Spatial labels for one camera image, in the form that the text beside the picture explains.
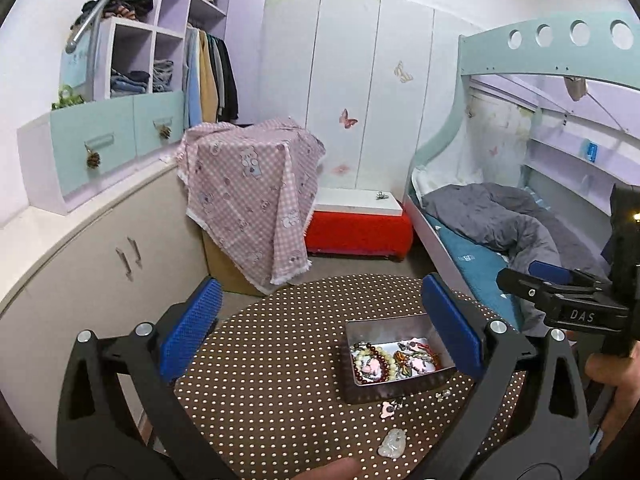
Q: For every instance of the brown polka dot tablecloth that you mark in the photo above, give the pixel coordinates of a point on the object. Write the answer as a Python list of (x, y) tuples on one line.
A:
[(263, 389)]

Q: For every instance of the grey duvet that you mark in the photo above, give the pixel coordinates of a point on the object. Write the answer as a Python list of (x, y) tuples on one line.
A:
[(511, 223)]

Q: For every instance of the pink checkered cloth cover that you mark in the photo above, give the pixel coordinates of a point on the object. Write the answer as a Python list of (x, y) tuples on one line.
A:
[(252, 191)]

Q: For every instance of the white jade pendant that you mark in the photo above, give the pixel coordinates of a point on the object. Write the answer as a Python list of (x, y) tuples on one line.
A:
[(393, 445)]

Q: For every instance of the mint green bunk bed frame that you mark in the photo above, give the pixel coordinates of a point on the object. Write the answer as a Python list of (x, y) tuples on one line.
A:
[(550, 106)]

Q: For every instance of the red storage ottoman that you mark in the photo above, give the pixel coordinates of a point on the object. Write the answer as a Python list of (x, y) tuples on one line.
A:
[(359, 223)]

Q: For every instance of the white wardrobe doors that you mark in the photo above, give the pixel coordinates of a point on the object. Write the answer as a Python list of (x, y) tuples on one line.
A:
[(372, 79)]

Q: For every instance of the mint drawer unit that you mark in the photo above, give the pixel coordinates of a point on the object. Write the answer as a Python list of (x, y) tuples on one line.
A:
[(70, 155)]

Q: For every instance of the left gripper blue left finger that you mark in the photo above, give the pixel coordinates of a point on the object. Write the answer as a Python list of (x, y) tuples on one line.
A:
[(184, 327)]

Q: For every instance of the right hand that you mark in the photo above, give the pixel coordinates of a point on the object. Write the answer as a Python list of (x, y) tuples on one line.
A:
[(621, 373)]

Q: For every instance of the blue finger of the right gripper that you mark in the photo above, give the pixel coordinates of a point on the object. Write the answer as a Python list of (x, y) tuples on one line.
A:
[(550, 273), (524, 286)]

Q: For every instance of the dark metal jewelry box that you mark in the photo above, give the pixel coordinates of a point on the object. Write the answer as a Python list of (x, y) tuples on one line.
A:
[(389, 358)]

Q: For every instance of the lilac open shelf wardrobe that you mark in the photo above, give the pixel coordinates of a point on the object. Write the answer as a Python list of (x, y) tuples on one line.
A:
[(123, 44)]

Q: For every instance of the silver small earrings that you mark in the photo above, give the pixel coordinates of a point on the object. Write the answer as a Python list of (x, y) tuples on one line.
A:
[(442, 395)]

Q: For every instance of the pink hair clip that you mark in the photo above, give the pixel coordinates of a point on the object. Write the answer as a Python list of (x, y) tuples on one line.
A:
[(388, 409)]

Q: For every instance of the hanging clothes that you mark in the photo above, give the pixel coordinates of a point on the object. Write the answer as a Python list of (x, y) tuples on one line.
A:
[(209, 87)]

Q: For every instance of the teal bed sheet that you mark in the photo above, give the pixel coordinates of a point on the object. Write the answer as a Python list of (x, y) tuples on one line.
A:
[(479, 266)]

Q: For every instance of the beige low cabinet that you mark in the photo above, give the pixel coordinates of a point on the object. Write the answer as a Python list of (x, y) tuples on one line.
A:
[(126, 267)]

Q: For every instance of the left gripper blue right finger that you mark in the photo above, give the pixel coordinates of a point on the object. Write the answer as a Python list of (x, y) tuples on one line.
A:
[(459, 324)]

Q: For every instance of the left hand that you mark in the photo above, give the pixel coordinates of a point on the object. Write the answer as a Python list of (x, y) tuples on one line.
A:
[(344, 469)]

